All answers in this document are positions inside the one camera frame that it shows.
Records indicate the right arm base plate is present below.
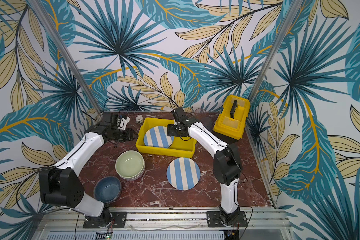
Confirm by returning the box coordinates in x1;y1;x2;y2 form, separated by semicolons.
206;211;249;228

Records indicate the dark blue bowl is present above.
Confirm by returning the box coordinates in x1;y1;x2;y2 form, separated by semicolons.
94;176;122;204

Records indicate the yellow plastic bin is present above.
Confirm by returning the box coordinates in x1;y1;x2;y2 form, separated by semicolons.
136;118;197;159

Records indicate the aluminium frame rail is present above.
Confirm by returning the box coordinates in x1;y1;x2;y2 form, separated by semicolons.
33;207;296;240

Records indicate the left aluminium corner post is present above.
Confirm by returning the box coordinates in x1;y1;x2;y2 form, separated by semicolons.
29;0;103;115

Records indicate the small white jar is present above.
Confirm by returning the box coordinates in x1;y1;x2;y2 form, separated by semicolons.
136;116;144;124

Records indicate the light green bowl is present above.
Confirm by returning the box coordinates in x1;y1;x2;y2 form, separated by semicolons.
115;151;146;181

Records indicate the aluminium corner post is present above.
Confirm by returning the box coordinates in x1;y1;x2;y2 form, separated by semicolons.
29;0;103;115
249;0;303;103

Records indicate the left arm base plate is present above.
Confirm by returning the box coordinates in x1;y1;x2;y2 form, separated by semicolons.
83;212;127;229

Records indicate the blue white striped plate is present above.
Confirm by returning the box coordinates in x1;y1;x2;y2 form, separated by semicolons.
144;126;175;149

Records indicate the clear pink cup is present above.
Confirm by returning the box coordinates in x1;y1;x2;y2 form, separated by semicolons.
194;108;207;118

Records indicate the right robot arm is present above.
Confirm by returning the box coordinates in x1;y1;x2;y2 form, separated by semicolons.
168;107;243;227

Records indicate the yellow black toolbox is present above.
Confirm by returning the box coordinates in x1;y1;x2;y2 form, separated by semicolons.
213;95;250;144

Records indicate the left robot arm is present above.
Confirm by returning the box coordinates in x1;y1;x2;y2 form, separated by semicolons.
39;112;137;227

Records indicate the grey translucent cup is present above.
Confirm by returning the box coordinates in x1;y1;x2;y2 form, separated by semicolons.
200;117;214;132

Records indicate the right aluminium corner post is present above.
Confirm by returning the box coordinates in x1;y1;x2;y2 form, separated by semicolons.
249;0;303;103

